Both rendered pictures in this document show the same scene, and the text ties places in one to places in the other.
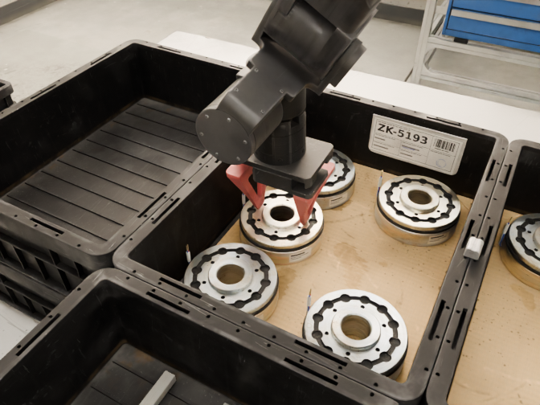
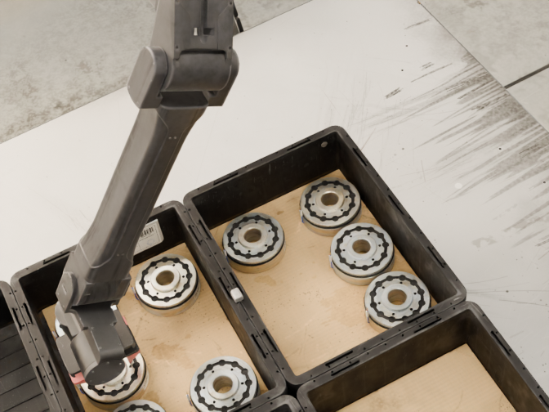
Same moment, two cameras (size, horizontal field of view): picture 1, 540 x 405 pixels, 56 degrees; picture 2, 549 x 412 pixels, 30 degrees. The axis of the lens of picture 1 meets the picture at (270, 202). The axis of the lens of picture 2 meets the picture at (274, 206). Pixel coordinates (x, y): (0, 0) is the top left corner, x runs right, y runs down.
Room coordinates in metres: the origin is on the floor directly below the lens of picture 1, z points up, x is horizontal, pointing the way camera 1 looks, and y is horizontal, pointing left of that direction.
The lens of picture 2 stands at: (-0.29, 0.36, 2.23)
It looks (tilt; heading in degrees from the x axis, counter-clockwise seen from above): 53 degrees down; 313
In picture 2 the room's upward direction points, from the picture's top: 10 degrees counter-clockwise
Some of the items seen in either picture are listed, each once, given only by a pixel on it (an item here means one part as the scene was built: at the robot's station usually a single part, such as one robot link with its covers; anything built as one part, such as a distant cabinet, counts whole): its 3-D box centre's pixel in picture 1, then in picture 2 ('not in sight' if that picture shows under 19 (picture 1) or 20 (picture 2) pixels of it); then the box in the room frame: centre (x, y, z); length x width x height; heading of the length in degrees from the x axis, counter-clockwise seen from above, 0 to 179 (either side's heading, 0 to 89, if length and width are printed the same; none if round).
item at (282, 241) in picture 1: (281, 217); (112, 371); (0.45, -0.01, 0.86); 0.10 x 0.10 x 0.01
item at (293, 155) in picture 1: (279, 135); (91, 335); (0.45, -0.01, 0.98); 0.10 x 0.07 x 0.07; 61
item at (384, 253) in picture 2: not in sight; (362, 248); (0.24, -0.40, 0.86); 0.10 x 0.10 x 0.01
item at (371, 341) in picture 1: (355, 328); (222, 385); (0.29, -0.08, 0.86); 0.05 x 0.05 x 0.01
